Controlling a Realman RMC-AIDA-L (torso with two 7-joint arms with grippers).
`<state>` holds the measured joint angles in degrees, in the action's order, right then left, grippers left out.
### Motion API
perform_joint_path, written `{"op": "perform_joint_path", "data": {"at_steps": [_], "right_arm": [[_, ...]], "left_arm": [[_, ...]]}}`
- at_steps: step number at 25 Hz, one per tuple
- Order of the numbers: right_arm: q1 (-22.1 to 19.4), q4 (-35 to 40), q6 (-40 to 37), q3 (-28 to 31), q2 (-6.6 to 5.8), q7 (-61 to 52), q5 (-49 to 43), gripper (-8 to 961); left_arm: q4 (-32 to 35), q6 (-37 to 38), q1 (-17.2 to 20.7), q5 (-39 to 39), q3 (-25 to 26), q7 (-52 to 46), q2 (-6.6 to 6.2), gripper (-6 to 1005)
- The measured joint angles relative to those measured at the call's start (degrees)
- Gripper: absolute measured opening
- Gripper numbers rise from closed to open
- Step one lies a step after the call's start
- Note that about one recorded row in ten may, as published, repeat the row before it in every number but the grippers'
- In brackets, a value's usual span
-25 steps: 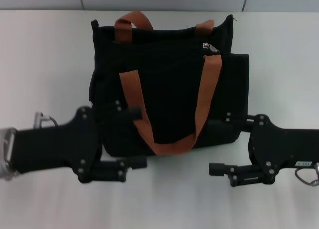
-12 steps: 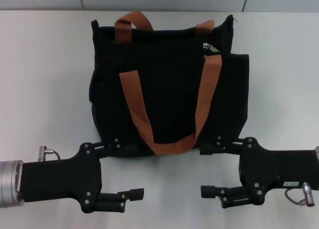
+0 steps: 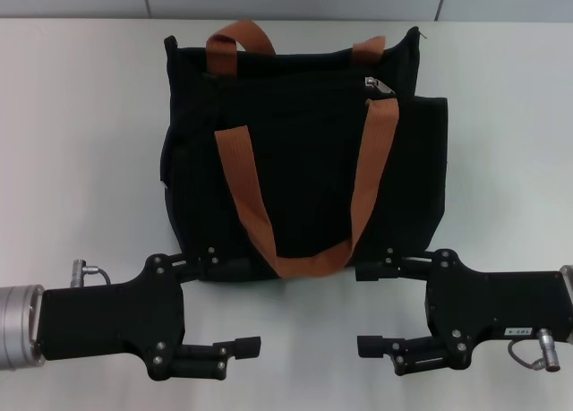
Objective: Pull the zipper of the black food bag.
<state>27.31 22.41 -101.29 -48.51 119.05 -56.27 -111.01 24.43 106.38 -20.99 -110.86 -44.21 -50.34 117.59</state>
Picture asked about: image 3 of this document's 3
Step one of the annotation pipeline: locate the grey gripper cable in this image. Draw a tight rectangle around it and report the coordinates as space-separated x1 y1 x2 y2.
508 328 560 375
69 258 113 289

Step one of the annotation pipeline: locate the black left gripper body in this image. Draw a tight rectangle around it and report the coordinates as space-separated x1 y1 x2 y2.
35 253 187 382

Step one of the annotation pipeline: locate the grey left gripper cable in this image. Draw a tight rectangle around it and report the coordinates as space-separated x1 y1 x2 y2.
69 258 113 289

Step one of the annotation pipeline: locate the silver zipper pull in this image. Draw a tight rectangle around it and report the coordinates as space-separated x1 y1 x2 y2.
363 75 398 98

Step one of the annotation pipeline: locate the black food bag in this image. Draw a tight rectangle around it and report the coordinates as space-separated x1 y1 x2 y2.
158 20 450 281

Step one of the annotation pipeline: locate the grey right gripper cable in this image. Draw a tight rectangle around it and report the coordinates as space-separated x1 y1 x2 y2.
508 328 560 375

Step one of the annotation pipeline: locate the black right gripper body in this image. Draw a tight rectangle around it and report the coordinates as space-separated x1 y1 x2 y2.
423 248 570 371

